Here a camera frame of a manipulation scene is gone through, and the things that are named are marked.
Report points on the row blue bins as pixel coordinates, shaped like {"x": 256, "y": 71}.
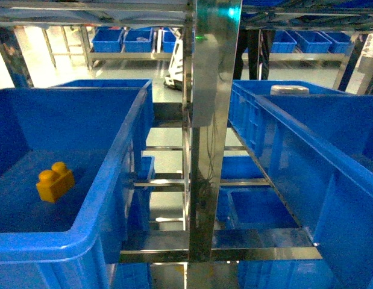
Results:
{"x": 310, "y": 42}
{"x": 109, "y": 40}

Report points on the blue bin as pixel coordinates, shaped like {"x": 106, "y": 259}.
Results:
{"x": 99, "y": 129}
{"x": 307, "y": 273}
{"x": 133, "y": 275}
{"x": 317, "y": 149}

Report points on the upper right blue bin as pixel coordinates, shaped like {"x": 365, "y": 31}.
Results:
{"x": 317, "y": 149}

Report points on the far right row blue bins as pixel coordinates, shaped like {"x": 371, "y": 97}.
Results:
{"x": 310, "y": 42}

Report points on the white round object in bin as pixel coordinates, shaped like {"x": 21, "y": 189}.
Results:
{"x": 279, "y": 89}

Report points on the yellow two-stud toy block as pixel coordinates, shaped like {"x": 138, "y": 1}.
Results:
{"x": 55, "y": 182}

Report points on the lower right blue bin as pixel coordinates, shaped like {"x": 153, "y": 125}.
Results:
{"x": 307, "y": 273}

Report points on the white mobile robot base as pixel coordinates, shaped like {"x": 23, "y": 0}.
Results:
{"x": 173, "y": 42}

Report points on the lower left blue bin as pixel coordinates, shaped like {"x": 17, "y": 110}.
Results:
{"x": 133, "y": 275}

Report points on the far left row blue bins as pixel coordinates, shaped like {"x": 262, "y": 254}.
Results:
{"x": 109, "y": 40}

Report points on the upper left blue bin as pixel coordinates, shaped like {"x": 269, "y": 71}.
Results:
{"x": 99, "y": 129}

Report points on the steel rack front crossbar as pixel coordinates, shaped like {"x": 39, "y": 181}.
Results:
{"x": 227, "y": 245}

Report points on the stainless steel rack post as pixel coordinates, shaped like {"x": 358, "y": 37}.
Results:
{"x": 216, "y": 27}

